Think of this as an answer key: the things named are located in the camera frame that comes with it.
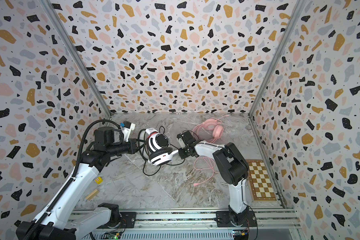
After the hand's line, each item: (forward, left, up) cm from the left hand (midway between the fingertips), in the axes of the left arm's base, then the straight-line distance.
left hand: (145, 140), depth 72 cm
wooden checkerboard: (-11, -62, -26) cm, 68 cm away
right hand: (+9, -15, -25) cm, 30 cm away
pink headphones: (+27, -40, -22) cm, 53 cm away
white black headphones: (-9, -8, +8) cm, 15 cm away
